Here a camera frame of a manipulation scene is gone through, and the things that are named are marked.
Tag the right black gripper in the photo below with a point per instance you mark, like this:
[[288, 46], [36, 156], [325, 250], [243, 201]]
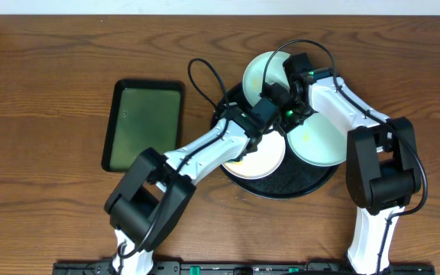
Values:
[[288, 119]]

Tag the pink white plate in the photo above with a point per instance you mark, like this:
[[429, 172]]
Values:
[[261, 163]]

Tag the green plate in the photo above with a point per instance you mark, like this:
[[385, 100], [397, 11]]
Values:
[[318, 142], [252, 81]]

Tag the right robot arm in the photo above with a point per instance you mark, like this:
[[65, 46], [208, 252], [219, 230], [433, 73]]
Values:
[[383, 169]]

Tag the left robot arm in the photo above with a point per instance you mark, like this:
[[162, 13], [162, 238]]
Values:
[[153, 194]]

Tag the round black tray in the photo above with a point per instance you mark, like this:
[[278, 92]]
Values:
[[292, 179]]

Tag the black rectangular tray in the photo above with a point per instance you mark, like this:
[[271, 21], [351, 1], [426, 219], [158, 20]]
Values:
[[144, 113]]

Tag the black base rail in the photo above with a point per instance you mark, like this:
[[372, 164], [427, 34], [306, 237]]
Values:
[[175, 268]]

